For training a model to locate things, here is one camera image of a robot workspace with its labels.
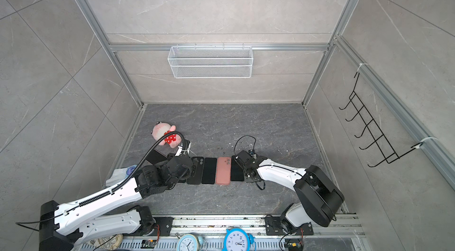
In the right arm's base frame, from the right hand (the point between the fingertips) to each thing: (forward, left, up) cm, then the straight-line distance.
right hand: (254, 175), depth 88 cm
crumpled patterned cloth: (-27, +59, +5) cm, 65 cm away
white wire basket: (+56, +22, +31) cm, 68 cm away
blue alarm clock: (-27, +10, +3) cm, 29 cm away
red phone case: (+3, +16, 0) cm, 16 cm away
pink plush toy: (+25, +52, +8) cm, 58 cm away
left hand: (+2, +29, +18) cm, 34 cm away
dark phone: (+13, +54, -2) cm, 56 cm away
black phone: (+3, +23, -1) cm, 24 cm away
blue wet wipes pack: (-1, +66, +6) cm, 66 cm away
